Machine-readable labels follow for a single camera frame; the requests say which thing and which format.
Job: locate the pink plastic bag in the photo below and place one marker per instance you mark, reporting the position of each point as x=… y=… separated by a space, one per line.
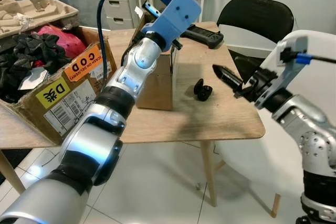
x=65 y=40

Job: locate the black chair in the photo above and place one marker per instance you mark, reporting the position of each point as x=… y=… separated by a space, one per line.
x=254 y=17

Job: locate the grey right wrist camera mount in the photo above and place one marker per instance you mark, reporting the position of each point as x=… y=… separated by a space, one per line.
x=283 y=74

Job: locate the small plain cardboard box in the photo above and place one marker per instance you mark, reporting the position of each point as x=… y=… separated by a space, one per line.
x=160 y=87

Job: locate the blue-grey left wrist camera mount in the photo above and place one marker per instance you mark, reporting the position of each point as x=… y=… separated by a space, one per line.
x=176 y=17

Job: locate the white round chair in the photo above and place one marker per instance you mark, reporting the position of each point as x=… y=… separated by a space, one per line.
x=320 y=40

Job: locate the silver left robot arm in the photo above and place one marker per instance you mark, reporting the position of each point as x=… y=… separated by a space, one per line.
x=94 y=129

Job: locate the black crumpled cloth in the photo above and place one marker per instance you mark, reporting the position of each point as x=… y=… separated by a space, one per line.
x=26 y=56

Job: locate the white drawer cabinet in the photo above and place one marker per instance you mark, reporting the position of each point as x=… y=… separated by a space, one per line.
x=118 y=9

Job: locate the light wooden table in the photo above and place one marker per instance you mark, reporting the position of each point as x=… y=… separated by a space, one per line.
x=210 y=114

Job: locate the large cardboard box with stickers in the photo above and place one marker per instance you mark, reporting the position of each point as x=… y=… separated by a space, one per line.
x=68 y=98

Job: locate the black earbuds case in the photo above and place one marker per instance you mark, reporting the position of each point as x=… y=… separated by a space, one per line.
x=202 y=90

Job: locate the white paper tag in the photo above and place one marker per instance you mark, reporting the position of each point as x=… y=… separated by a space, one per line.
x=32 y=80

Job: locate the black handheld controller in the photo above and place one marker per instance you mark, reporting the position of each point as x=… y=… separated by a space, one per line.
x=205 y=36

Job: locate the brown pulp carton tray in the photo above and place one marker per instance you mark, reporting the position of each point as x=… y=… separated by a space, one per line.
x=37 y=11

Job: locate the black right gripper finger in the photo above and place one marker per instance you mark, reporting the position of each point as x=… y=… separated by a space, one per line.
x=227 y=76
x=150 y=10

